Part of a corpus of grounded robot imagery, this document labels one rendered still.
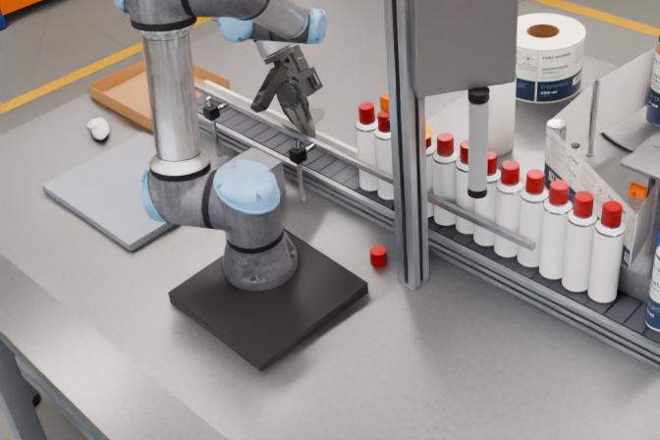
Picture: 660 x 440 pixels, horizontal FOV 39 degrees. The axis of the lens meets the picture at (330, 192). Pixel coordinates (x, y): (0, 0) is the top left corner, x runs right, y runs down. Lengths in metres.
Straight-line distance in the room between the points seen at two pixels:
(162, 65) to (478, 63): 0.55
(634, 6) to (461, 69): 3.46
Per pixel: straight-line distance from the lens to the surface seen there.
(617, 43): 4.58
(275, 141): 2.22
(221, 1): 1.59
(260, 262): 1.79
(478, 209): 1.81
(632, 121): 2.25
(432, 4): 1.47
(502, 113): 2.06
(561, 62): 2.28
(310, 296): 1.80
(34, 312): 1.97
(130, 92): 2.64
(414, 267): 1.80
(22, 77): 4.82
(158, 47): 1.66
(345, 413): 1.63
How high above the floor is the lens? 2.06
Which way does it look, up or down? 36 degrees down
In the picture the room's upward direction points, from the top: 6 degrees counter-clockwise
